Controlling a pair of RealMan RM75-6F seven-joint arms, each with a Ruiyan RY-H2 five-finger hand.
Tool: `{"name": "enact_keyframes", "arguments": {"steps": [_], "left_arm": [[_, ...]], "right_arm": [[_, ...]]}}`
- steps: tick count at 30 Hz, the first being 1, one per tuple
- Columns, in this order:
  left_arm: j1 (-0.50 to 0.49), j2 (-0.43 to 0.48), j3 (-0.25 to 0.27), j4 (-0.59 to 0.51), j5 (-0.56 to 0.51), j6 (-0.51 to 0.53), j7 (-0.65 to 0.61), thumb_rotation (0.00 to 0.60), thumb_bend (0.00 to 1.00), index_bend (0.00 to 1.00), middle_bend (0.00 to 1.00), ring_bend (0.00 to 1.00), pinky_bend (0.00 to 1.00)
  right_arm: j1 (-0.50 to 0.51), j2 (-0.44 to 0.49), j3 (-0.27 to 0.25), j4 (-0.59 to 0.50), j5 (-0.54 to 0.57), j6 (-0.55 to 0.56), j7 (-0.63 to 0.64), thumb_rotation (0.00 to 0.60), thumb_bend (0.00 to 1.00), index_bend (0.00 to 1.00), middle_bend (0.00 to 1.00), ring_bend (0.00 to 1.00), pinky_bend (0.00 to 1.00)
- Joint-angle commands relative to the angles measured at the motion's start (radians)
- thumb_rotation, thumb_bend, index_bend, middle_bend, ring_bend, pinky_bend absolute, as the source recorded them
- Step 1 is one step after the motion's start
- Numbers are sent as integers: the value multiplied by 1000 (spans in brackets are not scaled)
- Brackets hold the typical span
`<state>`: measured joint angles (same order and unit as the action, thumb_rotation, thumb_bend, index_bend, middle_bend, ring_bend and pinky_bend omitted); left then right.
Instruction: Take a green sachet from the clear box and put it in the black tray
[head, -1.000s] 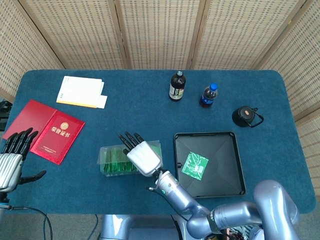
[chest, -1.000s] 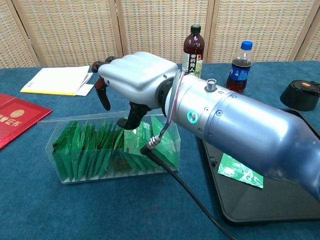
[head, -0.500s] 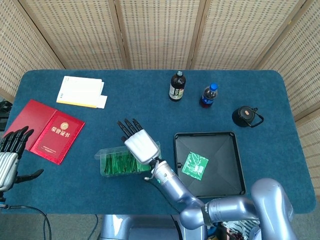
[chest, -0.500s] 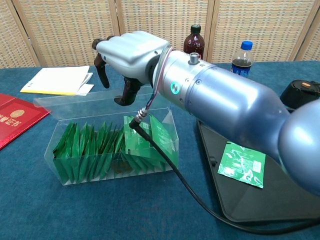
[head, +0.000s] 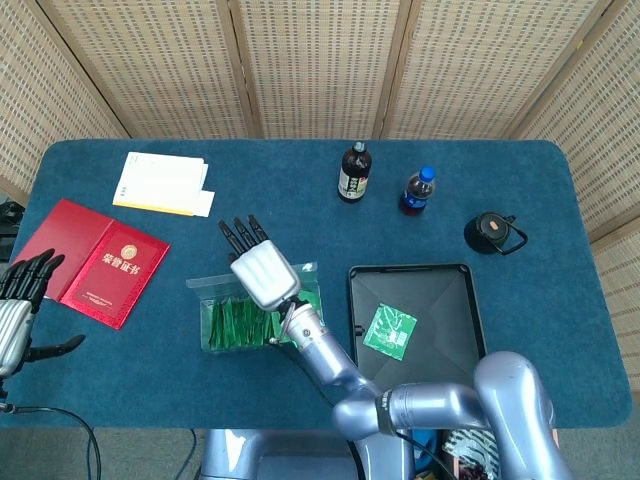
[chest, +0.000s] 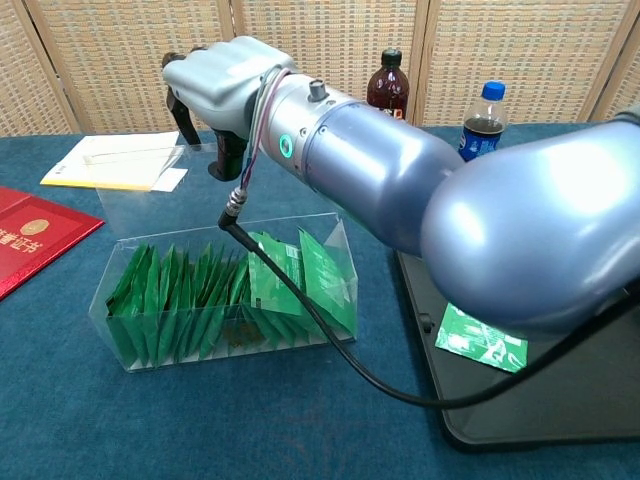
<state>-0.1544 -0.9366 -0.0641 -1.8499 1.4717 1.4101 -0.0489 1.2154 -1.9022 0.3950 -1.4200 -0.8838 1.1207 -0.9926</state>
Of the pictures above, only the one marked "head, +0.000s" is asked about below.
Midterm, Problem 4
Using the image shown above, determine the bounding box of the black plastic tray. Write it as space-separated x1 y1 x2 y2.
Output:
347 262 489 396

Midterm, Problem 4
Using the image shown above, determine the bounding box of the black round lidded cup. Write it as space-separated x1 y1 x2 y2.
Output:
463 211 530 257

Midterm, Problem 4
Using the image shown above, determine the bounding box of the dark glass bottle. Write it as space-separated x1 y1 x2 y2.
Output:
337 141 373 205

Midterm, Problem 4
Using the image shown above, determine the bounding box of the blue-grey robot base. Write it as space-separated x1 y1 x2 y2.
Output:
199 428 416 480

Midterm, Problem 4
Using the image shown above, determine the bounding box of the blue table cloth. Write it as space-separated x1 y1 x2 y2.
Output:
0 138 634 431

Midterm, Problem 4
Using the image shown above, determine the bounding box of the white booklet yellow edge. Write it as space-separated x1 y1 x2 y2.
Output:
112 151 210 217

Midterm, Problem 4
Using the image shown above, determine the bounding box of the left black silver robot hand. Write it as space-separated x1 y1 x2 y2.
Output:
0 248 87 379

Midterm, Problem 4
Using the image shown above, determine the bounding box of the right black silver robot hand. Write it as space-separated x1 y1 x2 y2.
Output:
217 213 302 312

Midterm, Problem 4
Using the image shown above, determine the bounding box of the black cable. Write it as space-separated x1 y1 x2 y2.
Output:
2 404 104 480

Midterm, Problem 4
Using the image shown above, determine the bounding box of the white paper card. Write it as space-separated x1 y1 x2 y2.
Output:
191 189 217 219

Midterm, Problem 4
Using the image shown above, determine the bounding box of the red certificate folder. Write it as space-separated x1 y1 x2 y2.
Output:
4 198 172 331

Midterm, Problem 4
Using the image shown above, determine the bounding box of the cola bottle blue label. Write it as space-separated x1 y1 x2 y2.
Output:
398 166 437 217

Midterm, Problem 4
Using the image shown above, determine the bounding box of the clear box of green packets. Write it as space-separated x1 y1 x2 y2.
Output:
185 260 326 356

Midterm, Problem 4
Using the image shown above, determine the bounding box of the woven wooden folding screen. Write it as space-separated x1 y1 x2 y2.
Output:
0 0 640 401

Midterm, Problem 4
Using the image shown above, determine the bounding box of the black device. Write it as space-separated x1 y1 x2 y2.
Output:
0 200 24 236

